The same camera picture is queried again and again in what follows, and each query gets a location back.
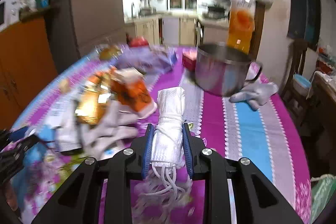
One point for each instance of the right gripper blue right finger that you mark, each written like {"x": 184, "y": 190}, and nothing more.
{"x": 188, "y": 154}

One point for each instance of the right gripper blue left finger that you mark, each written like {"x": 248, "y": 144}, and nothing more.
{"x": 146, "y": 155}

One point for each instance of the white cloth with strings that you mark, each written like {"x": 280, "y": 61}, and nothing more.
{"x": 161, "y": 186}

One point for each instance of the gold cigarette pack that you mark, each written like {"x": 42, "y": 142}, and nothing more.
{"x": 93, "y": 104}

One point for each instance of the white grey crumpled glove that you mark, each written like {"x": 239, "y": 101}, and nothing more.
{"x": 114, "y": 126}

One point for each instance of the orange white snack wrapper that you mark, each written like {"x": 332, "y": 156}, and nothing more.
{"x": 126, "y": 86}

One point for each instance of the floral purple striped tablecloth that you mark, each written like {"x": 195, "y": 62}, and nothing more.
{"x": 267, "y": 136}

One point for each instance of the red box behind pot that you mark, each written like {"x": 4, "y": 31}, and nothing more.
{"x": 189, "y": 58}

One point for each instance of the purple plastic bag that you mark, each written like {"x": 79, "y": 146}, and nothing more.
{"x": 148, "y": 60}

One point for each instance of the grey glove by pot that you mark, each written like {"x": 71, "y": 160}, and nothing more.
{"x": 255, "y": 94}

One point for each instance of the small beige object on table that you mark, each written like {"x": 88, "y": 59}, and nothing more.
{"x": 64, "y": 86}

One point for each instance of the orange wooden cabinet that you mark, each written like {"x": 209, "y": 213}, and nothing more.
{"x": 27, "y": 67}

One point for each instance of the red round object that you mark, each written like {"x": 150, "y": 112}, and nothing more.
{"x": 138, "y": 42}

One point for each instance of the yellow round fruit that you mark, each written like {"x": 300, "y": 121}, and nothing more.
{"x": 109, "y": 53}

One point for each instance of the blue bowl on chair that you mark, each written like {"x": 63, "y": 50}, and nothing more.
{"x": 301, "y": 85}

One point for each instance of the orange juice bottle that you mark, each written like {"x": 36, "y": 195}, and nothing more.
{"x": 241, "y": 24}

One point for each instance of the white microwave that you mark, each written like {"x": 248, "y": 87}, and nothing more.
{"x": 9, "y": 12}

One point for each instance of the steel pot with handle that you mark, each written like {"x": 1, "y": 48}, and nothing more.
{"x": 223, "y": 71}

